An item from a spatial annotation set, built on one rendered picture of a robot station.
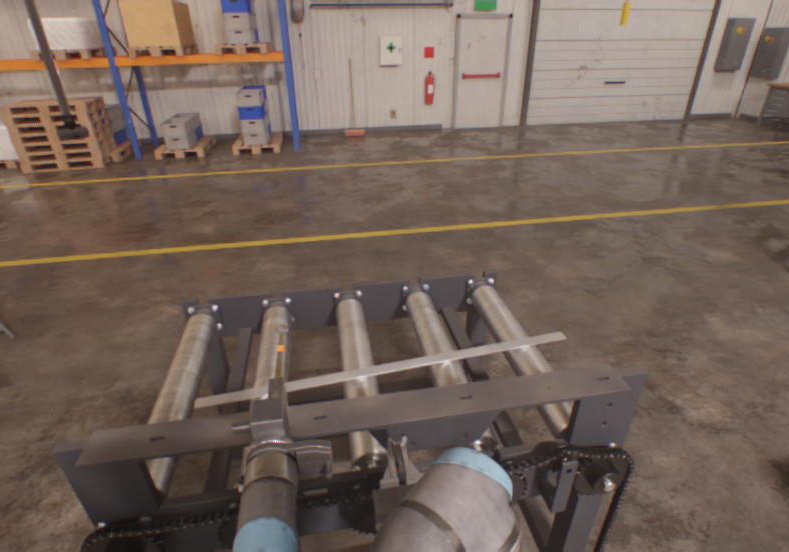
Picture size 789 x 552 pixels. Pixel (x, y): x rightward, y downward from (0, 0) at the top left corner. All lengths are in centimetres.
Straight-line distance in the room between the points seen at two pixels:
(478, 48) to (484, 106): 115
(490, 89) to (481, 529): 1002
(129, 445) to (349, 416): 44
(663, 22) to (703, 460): 1039
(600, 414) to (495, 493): 64
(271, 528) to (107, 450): 54
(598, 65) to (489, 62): 247
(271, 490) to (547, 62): 1054
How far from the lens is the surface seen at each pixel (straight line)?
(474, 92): 1032
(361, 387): 144
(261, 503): 66
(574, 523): 158
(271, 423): 72
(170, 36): 860
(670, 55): 1244
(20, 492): 294
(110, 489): 124
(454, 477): 67
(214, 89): 997
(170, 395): 158
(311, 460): 73
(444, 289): 201
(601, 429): 133
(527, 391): 109
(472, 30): 1021
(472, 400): 105
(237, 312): 199
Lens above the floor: 189
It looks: 29 degrees down
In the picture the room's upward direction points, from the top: 1 degrees counter-clockwise
